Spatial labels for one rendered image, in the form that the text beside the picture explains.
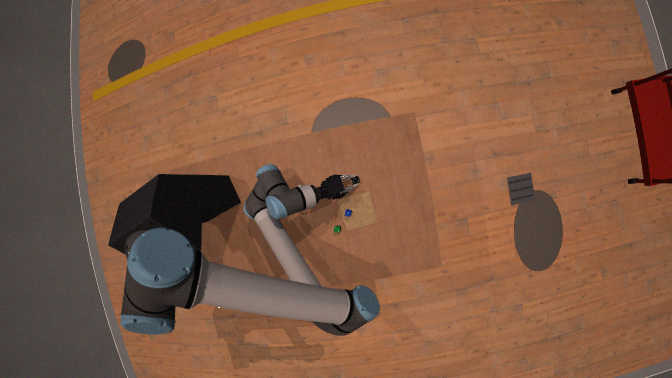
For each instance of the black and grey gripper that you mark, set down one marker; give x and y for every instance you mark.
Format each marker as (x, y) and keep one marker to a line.
(335, 187)

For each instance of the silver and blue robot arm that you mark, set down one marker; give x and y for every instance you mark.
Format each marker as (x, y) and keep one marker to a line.
(160, 261)

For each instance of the tan mat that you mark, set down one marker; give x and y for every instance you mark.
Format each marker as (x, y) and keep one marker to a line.
(363, 213)

